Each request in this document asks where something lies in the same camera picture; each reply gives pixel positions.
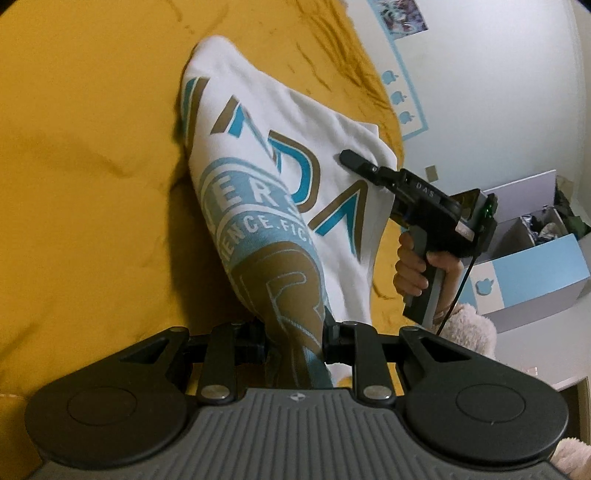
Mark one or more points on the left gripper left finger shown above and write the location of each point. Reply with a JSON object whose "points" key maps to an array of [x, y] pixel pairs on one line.
{"points": [[233, 358]]}

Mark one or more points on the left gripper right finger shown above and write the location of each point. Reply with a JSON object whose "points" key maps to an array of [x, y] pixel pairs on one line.
{"points": [[367, 352]]}

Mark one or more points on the white printed t-shirt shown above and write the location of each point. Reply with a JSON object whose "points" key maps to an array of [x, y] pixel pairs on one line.
{"points": [[297, 233]]}

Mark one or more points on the person right hand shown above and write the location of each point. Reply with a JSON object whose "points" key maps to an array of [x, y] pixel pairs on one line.
{"points": [[410, 278]]}

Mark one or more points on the blue lilac toy cabinet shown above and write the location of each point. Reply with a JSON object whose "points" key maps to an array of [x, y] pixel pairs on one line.
{"points": [[534, 267]]}

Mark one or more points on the mustard yellow bed quilt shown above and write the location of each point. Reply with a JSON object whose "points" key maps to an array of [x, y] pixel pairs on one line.
{"points": [[102, 242]]}

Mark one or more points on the beige wall switch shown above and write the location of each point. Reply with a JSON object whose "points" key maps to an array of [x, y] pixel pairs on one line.
{"points": [[432, 173]]}

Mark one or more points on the blue apple wall strip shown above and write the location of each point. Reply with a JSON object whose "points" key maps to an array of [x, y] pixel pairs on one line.
{"points": [[402, 92]]}

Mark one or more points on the anime wall posters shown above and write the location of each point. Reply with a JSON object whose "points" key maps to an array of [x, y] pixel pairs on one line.
{"points": [[401, 18]]}

